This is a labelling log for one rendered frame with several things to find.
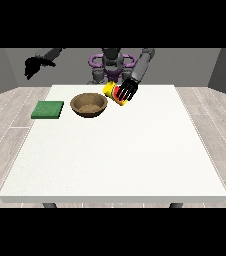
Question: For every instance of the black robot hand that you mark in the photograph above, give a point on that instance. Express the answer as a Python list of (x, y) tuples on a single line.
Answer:
[(127, 89), (33, 66)]

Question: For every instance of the yellow cup with melon print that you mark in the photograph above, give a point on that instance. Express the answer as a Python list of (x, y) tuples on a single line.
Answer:
[(110, 89)]

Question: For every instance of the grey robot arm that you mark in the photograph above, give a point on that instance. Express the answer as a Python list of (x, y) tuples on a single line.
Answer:
[(141, 65), (48, 52)]

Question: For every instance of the brown wooden bowl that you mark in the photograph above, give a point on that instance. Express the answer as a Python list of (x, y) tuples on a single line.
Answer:
[(88, 104)]

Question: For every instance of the green square pad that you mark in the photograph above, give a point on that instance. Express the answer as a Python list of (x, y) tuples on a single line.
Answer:
[(47, 109)]

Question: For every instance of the grey robot trunk purple rings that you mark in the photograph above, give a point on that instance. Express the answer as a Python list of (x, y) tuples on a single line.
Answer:
[(111, 65)]

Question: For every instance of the dark table leg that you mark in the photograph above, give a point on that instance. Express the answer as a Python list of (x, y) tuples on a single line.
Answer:
[(49, 205), (176, 205)]

